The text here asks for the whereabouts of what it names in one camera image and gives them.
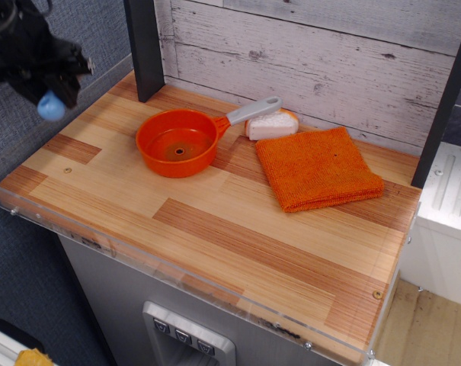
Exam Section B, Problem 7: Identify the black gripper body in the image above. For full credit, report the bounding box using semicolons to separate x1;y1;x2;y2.
0;11;94;82

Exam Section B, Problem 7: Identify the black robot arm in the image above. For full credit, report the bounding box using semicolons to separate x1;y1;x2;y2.
0;1;93;109

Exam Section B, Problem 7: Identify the dark grey right post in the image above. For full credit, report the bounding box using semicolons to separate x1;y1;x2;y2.
411;42;461;188

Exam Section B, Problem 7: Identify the white toy sink unit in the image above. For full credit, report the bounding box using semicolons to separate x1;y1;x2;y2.
399;143;461;304

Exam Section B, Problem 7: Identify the orange folded cloth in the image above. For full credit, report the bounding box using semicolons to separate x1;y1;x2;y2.
255;127;384;213

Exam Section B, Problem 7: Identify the clear acrylic table guard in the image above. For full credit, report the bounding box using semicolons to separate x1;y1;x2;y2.
0;56;420;365

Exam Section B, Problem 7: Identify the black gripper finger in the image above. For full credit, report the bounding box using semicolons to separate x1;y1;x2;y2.
46;74;81;109
8;79;49;106

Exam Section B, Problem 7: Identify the orange pot with grey handle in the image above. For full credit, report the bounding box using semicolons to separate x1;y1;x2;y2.
136;96;283;178

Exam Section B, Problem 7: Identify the dark grey left post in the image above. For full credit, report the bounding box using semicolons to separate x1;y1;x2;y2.
123;0;165;102

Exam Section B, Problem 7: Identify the dark grey post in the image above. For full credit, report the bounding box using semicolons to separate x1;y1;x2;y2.
411;42;461;188
123;0;165;102

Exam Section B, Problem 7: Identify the white and orange cheese wedge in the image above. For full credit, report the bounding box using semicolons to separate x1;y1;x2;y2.
245;108;299;141

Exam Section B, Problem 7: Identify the grey toy fridge cabinet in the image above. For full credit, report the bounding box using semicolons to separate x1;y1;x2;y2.
60;237;334;365

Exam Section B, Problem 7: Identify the blue and grey scoop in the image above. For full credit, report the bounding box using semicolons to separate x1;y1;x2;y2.
37;90;66;122

